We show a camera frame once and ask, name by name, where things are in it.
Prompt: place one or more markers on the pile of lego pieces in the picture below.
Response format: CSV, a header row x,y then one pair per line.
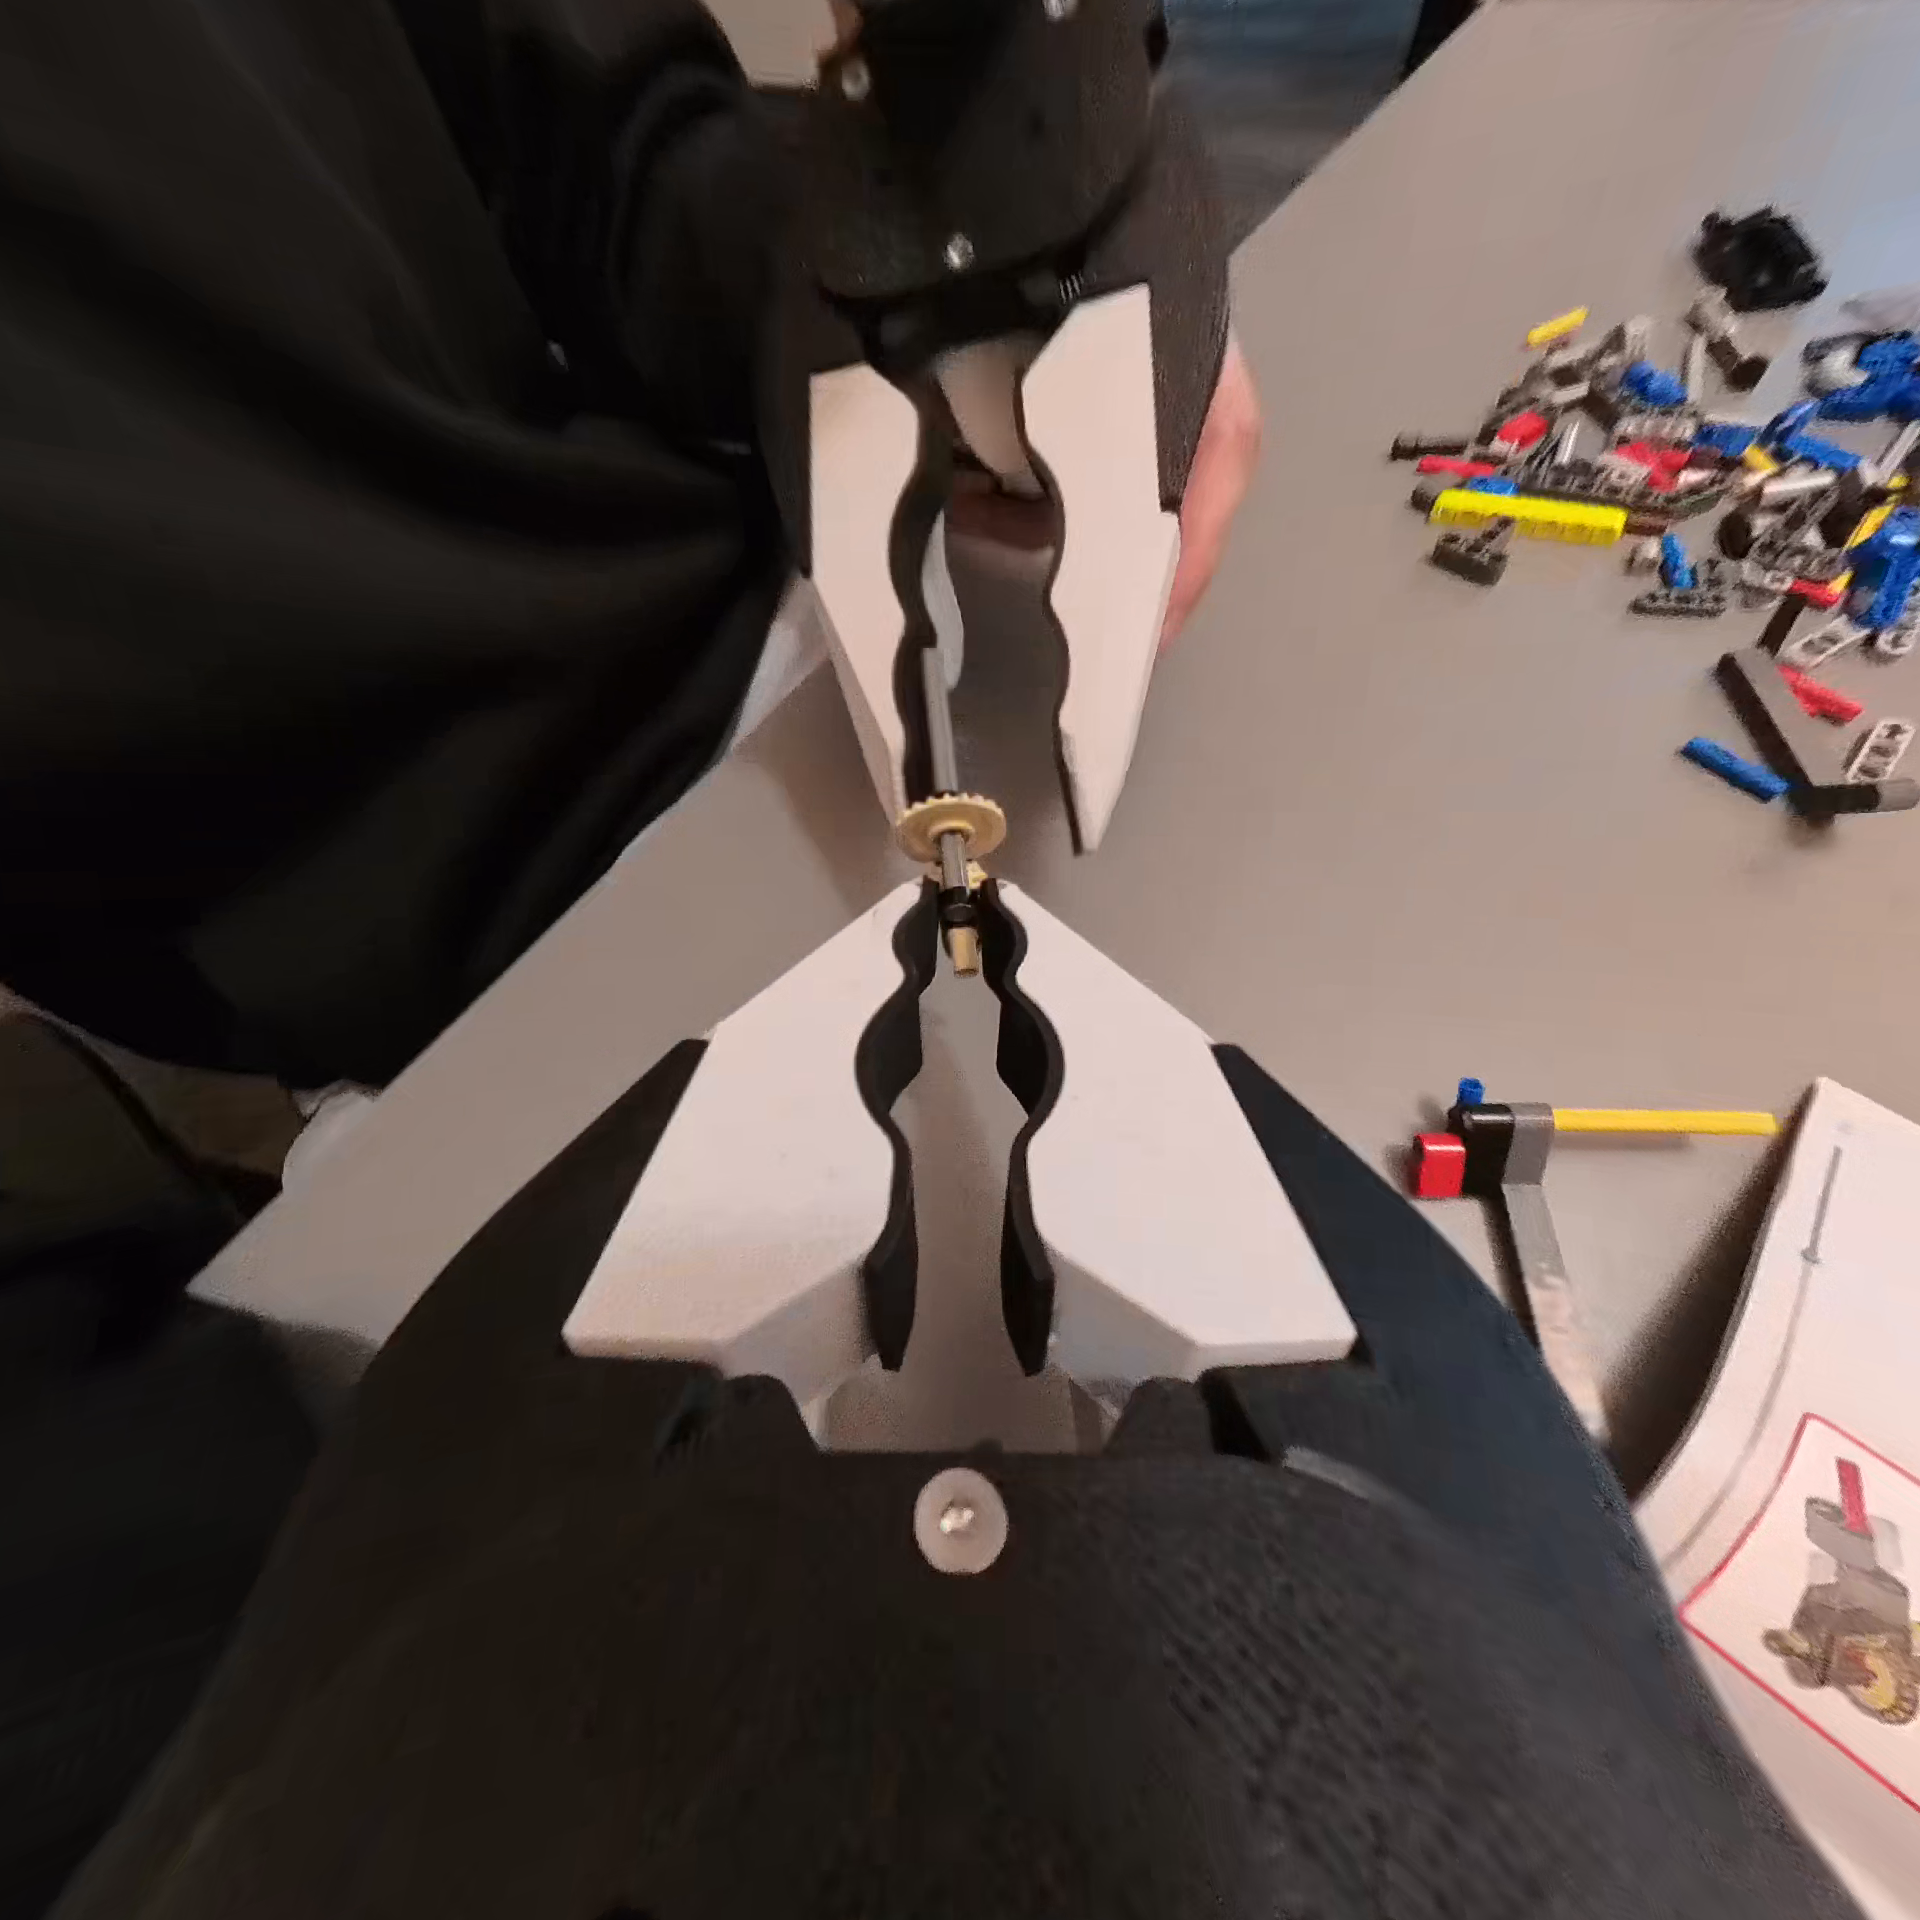
x,y
1529,516

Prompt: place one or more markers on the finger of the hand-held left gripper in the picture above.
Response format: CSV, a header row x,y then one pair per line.
x,y
858,523
1126,598

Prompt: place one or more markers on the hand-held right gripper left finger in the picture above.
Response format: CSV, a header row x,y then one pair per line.
x,y
720,1199

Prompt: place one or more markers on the black lego panel piece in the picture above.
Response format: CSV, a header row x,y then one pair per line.
x,y
1756,256

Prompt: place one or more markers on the tan gear red axle assembly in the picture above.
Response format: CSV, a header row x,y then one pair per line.
x,y
951,825

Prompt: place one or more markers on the open instruction booklet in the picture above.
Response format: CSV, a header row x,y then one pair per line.
x,y
1800,1276

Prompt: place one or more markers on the grey beam yellow axle assembly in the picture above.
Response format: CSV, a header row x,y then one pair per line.
x,y
1529,1148

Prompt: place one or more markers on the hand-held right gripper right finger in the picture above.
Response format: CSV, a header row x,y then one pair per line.
x,y
1188,1199

